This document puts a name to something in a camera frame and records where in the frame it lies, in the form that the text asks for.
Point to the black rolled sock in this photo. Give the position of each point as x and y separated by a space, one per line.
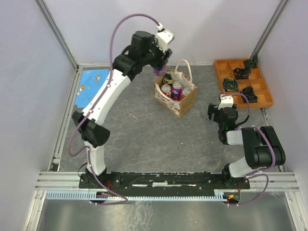
241 73
248 92

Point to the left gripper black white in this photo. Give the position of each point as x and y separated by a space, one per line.
158 45

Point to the purple fanta can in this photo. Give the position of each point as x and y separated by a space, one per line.
176 90
160 72

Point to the blue patterned cloth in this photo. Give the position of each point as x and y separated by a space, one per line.
90 83

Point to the canvas bag with cat print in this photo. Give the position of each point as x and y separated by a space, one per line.
178 108

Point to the dark patterned sock top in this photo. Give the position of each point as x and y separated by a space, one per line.
250 64

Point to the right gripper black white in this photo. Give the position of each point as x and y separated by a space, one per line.
214 110

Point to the black rolled sock centre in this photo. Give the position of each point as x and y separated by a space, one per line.
241 73

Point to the green Perrier glass bottle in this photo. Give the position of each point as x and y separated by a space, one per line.
167 79

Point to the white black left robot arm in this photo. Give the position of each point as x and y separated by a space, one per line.
144 49

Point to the red coke can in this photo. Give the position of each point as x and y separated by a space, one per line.
185 92
166 90

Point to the black rolled sock lower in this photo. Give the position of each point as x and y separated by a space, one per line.
248 92

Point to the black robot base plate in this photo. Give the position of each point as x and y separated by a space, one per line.
132 185

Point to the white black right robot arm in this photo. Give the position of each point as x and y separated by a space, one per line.
262 148

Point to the aluminium frame rail front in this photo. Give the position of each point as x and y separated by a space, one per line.
271 181

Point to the wooden compartment tray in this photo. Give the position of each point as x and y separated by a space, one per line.
224 69

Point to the blue yellow rolled sock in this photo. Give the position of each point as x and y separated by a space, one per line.
230 84

